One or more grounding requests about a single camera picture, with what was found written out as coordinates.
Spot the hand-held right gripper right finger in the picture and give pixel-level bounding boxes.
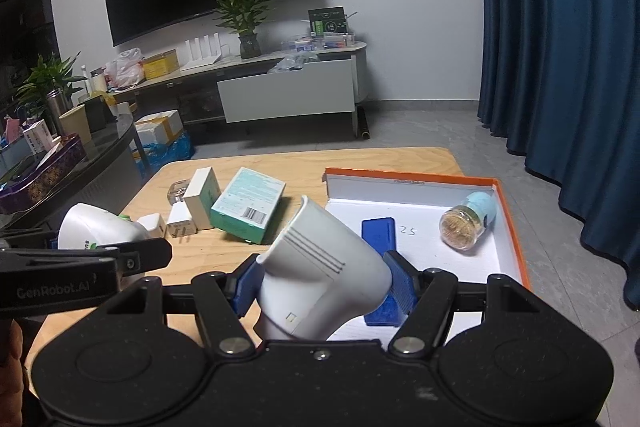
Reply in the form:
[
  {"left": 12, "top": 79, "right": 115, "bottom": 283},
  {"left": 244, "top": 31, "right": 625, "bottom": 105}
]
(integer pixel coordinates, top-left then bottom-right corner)
[{"left": 382, "top": 251, "right": 551, "bottom": 358}]

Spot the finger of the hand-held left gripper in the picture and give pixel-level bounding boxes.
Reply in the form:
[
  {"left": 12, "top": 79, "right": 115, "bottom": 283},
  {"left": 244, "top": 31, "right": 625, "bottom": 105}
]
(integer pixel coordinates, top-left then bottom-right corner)
[
  {"left": 0, "top": 230, "right": 61, "bottom": 250},
  {"left": 0, "top": 237, "right": 174, "bottom": 280}
]

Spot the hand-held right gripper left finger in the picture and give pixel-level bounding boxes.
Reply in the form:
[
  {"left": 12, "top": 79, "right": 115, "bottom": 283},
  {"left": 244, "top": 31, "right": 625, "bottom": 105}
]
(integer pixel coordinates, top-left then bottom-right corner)
[{"left": 102, "top": 256, "right": 266, "bottom": 358}]

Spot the white round device green print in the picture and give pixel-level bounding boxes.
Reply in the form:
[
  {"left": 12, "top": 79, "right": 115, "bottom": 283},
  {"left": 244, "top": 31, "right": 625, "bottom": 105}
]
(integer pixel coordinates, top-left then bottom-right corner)
[{"left": 57, "top": 203, "right": 151, "bottom": 279}]

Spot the white plug adapter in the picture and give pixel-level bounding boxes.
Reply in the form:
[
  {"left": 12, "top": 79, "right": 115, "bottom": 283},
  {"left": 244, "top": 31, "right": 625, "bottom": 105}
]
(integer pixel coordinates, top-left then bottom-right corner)
[{"left": 166, "top": 202, "right": 200, "bottom": 242}]

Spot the orange white cardboard box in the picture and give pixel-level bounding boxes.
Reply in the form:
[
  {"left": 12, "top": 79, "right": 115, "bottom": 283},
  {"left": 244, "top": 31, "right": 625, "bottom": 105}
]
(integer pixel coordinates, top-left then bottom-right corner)
[{"left": 322, "top": 167, "right": 532, "bottom": 344}]

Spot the white ribbed plastic device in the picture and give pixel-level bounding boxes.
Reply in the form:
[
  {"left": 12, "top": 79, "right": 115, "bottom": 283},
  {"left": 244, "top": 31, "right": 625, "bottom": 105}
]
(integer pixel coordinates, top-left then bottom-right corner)
[{"left": 252, "top": 195, "right": 394, "bottom": 341}]

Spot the teal cardboard box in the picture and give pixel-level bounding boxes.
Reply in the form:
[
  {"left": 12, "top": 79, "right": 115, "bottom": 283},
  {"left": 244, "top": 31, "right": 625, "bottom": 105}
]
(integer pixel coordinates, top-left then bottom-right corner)
[{"left": 210, "top": 167, "right": 287, "bottom": 246}]

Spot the person's left hand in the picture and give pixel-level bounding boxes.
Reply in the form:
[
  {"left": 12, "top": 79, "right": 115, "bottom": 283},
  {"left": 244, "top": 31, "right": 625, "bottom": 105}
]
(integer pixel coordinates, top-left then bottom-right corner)
[{"left": 0, "top": 320, "right": 37, "bottom": 427}]

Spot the small white charger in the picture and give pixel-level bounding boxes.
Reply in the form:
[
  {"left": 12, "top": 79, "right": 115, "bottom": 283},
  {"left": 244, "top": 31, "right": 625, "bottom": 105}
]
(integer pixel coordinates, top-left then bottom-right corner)
[{"left": 136, "top": 214, "right": 168, "bottom": 239}]

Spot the blue rectangular case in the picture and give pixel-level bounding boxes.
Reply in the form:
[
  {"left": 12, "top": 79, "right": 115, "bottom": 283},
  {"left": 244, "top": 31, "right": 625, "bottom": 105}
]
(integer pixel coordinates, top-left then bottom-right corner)
[{"left": 361, "top": 216, "right": 407, "bottom": 328}]

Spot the purple patterned tin box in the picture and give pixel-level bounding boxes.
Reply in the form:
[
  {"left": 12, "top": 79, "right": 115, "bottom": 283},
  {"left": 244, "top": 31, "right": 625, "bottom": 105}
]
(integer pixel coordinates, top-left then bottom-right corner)
[{"left": 0, "top": 133, "right": 86, "bottom": 216}]

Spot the glass jar with teal lid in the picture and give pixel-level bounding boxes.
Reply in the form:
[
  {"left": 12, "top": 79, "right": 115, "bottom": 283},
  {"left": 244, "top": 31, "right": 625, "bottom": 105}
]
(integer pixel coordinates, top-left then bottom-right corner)
[{"left": 439, "top": 191, "right": 499, "bottom": 251}]

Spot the black coffee table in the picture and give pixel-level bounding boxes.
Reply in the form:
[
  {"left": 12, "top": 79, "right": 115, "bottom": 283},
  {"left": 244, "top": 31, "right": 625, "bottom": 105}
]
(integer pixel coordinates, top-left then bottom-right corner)
[{"left": 0, "top": 114, "right": 152, "bottom": 230}]

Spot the pink white box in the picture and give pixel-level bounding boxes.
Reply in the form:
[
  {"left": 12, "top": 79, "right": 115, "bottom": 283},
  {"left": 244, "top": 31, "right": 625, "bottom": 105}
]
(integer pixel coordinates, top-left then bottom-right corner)
[{"left": 22, "top": 119, "right": 54, "bottom": 156}]

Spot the blue plastic bag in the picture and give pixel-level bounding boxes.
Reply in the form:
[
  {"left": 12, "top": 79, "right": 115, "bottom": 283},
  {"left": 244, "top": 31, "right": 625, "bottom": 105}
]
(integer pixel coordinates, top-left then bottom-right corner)
[{"left": 131, "top": 133, "right": 195, "bottom": 168}]

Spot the beige cup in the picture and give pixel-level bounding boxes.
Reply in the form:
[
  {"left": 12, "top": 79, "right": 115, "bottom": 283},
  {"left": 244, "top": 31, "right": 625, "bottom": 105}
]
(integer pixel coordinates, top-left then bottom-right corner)
[{"left": 58, "top": 104, "right": 94, "bottom": 146}]

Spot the steel tumbler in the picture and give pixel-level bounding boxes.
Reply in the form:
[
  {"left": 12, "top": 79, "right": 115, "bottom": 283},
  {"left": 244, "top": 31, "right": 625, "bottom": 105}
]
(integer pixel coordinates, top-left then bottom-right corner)
[{"left": 46, "top": 89, "right": 69, "bottom": 128}]

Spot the yellow bag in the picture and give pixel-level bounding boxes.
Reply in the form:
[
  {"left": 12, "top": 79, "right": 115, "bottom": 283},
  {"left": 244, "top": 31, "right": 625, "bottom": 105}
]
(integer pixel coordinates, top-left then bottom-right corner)
[{"left": 87, "top": 90, "right": 119, "bottom": 118}]

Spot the leafy green plant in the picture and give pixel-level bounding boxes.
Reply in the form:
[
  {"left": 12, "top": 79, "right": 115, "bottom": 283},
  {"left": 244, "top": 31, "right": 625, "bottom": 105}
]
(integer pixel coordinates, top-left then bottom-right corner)
[{"left": 15, "top": 52, "right": 89, "bottom": 114}]

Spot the dark roll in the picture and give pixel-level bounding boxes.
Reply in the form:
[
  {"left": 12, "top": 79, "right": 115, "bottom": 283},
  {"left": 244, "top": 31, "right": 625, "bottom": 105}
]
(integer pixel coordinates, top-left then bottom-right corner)
[{"left": 353, "top": 106, "right": 374, "bottom": 140}]

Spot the red white plastic bag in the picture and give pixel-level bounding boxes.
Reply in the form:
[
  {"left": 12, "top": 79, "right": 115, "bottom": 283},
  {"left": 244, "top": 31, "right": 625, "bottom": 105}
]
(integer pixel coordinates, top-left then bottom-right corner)
[{"left": 104, "top": 48, "right": 146, "bottom": 89}]

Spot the yellow box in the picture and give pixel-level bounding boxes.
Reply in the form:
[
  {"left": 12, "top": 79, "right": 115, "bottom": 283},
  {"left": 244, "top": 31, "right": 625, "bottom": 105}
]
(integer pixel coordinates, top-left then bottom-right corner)
[{"left": 142, "top": 49, "right": 180, "bottom": 80}]

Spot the grey television cabinet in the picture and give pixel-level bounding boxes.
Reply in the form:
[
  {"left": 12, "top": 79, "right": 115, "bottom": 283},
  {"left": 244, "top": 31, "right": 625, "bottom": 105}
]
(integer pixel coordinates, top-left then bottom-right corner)
[{"left": 80, "top": 41, "right": 370, "bottom": 138}]

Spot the dark shelf unit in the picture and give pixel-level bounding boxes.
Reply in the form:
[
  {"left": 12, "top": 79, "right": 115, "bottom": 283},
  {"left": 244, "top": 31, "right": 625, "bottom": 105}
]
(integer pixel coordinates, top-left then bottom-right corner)
[{"left": 0, "top": 0, "right": 59, "bottom": 110}]

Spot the white router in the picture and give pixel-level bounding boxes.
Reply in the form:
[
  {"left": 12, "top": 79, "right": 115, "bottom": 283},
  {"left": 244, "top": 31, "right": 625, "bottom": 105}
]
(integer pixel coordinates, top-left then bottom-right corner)
[{"left": 180, "top": 34, "right": 224, "bottom": 72}]

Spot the clear plastic bag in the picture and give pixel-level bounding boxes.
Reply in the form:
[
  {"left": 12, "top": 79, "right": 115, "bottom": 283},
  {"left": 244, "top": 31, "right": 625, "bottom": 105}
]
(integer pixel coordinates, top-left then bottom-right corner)
[{"left": 267, "top": 54, "right": 306, "bottom": 74}]

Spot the pile of small boxes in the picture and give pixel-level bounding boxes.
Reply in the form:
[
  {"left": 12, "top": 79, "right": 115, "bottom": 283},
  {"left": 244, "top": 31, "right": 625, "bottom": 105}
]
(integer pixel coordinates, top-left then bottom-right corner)
[{"left": 280, "top": 31, "right": 357, "bottom": 56}]

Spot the potted plant in dark vase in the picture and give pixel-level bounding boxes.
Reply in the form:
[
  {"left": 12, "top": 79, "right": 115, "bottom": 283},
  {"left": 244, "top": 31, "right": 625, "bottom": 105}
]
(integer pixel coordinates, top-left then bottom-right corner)
[{"left": 212, "top": 0, "right": 277, "bottom": 60}]

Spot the green black box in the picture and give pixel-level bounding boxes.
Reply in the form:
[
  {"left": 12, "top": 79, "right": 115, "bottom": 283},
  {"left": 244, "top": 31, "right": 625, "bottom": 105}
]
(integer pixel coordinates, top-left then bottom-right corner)
[{"left": 307, "top": 6, "right": 349, "bottom": 39}]

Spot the blue curtain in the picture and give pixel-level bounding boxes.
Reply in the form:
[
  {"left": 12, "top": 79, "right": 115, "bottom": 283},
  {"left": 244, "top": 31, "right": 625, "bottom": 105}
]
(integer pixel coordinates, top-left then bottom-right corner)
[{"left": 475, "top": 0, "right": 640, "bottom": 310}]

